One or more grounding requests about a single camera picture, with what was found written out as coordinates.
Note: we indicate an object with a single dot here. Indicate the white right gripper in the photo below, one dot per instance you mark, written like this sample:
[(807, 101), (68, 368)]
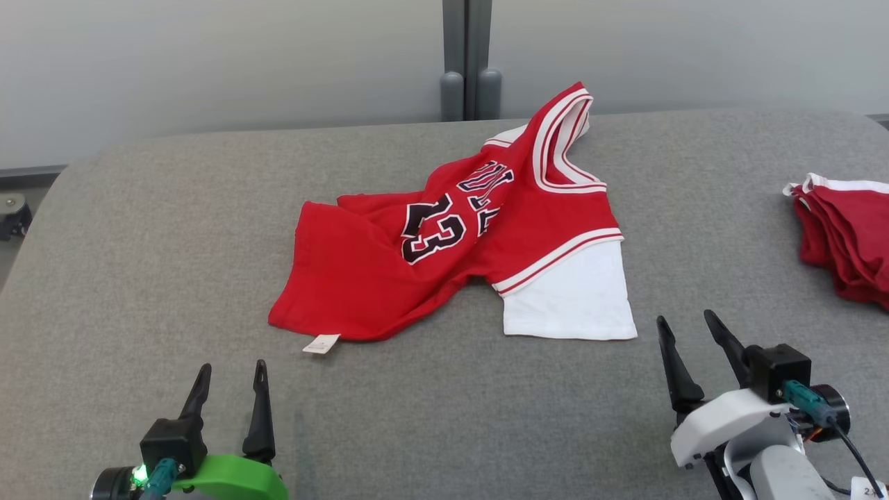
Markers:
[(722, 420)]

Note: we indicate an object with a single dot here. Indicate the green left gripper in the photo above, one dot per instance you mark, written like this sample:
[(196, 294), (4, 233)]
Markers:
[(236, 479)]

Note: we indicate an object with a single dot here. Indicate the red Bulls jersey white sleeves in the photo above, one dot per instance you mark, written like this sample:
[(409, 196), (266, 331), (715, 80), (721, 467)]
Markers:
[(347, 278)]

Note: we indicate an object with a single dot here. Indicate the red Bulls shorts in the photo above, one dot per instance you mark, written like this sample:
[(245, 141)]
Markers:
[(847, 236)]

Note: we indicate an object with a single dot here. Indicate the black caster wheel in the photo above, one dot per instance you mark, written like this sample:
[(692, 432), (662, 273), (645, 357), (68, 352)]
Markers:
[(12, 217)]

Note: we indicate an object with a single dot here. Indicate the dark grey baseboard strip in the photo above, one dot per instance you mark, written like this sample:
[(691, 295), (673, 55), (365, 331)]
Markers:
[(881, 121), (28, 175)]

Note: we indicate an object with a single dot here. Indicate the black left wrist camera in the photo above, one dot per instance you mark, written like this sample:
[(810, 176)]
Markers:
[(173, 444)]

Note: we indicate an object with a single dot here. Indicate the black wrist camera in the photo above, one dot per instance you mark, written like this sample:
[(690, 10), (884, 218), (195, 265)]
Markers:
[(781, 371), (173, 444)]

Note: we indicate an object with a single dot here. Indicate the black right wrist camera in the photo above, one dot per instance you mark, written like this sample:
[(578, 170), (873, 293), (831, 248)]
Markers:
[(781, 371)]

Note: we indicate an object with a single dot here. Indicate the grey partition post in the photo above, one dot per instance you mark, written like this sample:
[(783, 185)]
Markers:
[(453, 55), (483, 55)]

